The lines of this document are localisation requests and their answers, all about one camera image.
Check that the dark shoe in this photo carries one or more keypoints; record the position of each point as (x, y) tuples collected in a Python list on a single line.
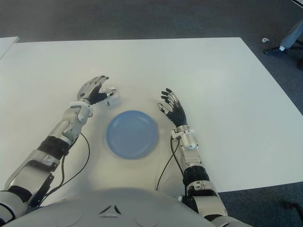
[(275, 50)]

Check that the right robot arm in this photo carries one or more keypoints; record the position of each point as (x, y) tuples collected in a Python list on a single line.
[(193, 158)]

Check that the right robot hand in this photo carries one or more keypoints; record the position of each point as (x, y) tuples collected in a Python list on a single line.
[(177, 114)]

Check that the white side table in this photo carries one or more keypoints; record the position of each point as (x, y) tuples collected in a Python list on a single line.
[(6, 45)]

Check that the crumpled white paper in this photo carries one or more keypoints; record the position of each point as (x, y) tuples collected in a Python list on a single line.
[(265, 40)]

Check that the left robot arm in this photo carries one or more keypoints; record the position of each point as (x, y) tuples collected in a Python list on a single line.
[(54, 144)]

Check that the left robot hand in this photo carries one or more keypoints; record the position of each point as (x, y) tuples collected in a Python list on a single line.
[(91, 91)]

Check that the grey trouser leg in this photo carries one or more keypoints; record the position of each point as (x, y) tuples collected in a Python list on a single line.
[(291, 35)]

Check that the grey robot torso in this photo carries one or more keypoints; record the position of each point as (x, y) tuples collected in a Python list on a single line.
[(118, 208)]

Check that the blue plate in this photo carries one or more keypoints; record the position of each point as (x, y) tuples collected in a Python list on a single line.
[(131, 134)]

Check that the black chair base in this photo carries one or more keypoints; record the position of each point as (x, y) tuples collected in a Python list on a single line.
[(300, 63)]

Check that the white charger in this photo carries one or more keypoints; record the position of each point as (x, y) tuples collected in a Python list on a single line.
[(114, 100)]

